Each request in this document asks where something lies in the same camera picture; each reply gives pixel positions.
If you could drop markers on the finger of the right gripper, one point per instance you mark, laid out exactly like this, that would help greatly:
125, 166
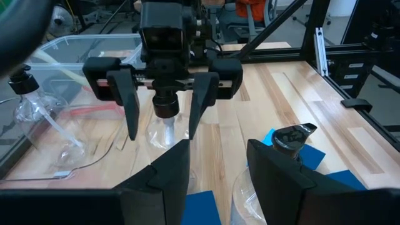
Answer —
128, 93
203, 93

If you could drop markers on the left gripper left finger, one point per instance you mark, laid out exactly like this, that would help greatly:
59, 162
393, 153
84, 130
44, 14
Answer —
156, 193

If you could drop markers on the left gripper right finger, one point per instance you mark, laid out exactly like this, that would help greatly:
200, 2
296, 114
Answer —
281, 193

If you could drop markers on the red dish brush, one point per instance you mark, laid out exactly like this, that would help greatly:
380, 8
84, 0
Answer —
88, 89

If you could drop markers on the yellow-green dish brush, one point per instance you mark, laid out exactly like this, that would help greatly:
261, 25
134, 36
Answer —
62, 69

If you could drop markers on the clear soap bottle black pump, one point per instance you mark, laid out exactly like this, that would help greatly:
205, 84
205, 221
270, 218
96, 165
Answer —
23, 82
165, 106
290, 140

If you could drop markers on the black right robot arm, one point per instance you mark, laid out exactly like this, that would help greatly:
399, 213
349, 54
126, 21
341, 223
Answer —
203, 31

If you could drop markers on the clear plastic bin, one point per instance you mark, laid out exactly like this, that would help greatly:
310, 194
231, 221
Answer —
93, 137
132, 56

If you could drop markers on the orange chair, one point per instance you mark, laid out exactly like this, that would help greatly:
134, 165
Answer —
250, 9

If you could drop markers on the black table clamp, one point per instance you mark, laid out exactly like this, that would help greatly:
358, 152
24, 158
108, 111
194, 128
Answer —
356, 104

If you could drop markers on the black cabinet white labels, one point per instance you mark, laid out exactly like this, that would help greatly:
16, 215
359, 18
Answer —
343, 70

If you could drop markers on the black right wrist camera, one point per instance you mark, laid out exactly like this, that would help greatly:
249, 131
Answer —
162, 31

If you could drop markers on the silver aluminium bracket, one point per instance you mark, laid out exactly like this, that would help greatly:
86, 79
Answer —
320, 53

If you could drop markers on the black aluminium table frame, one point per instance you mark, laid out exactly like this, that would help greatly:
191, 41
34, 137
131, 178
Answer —
318, 15

